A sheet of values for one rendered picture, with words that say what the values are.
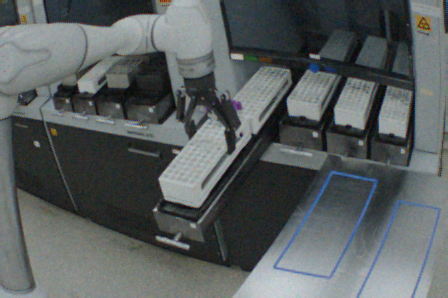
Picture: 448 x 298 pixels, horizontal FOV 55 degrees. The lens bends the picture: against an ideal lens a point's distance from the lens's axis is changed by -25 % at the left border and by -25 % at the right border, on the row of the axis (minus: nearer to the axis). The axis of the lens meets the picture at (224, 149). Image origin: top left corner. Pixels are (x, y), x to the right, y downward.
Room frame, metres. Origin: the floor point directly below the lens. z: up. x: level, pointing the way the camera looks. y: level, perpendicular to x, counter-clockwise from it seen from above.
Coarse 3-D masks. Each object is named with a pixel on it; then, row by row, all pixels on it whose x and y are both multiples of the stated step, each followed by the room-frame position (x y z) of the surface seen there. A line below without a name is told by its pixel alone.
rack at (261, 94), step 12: (264, 72) 1.51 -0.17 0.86; (276, 72) 1.50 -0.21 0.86; (288, 72) 1.49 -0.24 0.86; (252, 84) 1.44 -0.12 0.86; (264, 84) 1.44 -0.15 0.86; (276, 84) 1.42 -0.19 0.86; (288, 84) 1.47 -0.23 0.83; (240, 96) 1.39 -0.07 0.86; (252, 96) 1.38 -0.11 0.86; (264, 96) 1.36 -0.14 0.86; (276, 96) 1.43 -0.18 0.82; (252, 108) 1.31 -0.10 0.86; (264, 108) 1.32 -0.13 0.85; (252, 120) 1.26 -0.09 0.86; (264, 120) 1.31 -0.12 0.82; (252, 132) 1.26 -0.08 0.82
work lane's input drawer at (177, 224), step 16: (288, 96) 1.44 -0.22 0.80; (272, 112) 1.35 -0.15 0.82; (272, 128) 1.30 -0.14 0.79; (256, 144) 1.22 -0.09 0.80; (240, 160) 1.16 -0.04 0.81; (256, 160) 1.21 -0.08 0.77; (224, 176) 1.12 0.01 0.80; (240, 176) 1.13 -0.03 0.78; (224, 192) 1.06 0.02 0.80; (160, 208) 1.02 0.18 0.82; (176, 208) 1.01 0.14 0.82; (192, 208) 1.01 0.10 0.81; (208, 208) 1.01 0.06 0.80; (224, 208) 1.05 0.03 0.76; (160, 224) 1.02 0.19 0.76; (176, 224) 0.99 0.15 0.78; (192, 224) 0.96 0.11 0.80; (208, 224) 0.98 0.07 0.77; (160, 240) 0.97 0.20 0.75; (176, 240) 0.96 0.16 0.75
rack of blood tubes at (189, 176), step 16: (208, 128) 1.22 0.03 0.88; (224, 128) 1.21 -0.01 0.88; (240, 128) 1.20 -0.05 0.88; (192, 144) 1.17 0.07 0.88; (208, 144) 1.15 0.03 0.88; (224, 144) 1.14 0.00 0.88; (240, 144) 1.19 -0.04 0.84; (176, 160) 1.11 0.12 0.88; (192, 160) 1.11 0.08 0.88; (208, 160) 1.09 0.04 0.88; (224, 160) 1.15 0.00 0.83; (160, 176) 1.06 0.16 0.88; (176, 176) 1.05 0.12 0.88; (192, 176) 1.04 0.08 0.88; (208, 176) 1.10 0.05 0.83; (176, 192) 1.02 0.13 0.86; (192, 192) 1.00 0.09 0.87; (208, 192) 1.04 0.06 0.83
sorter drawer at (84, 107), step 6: (78, 96) 1.76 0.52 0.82; (84, 96) 1.74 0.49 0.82; (90, 96) 1.72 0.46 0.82; (96, 96) 1.73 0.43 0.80; (78, 102) 1.75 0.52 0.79; (84, 102) 1.73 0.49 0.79; (90, 102) 1.71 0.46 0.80; (78, 108) 1.76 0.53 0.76; (84, 108) 1.74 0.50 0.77; (90, 108) 1.71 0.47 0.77; (96, 108) 1.71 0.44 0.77; (84, 114) 1.72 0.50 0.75; (90, 114) 1.72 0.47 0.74; (96, 114) 1.70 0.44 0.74
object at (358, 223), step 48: (336, 192) 0.94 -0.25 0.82; (384, 192) 0.89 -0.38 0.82; (432, 192) 0.83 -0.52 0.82; (288, 240) 0.82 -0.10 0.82; (336, 240) 0.78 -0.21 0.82; (384, 240) 0.72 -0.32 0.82; (432, 240) 0.66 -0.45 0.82; (240, 288) 0.70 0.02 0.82; (288, 288) 0.67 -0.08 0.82; (336, 288) 0.62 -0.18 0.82; (384, 288) 0.57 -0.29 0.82
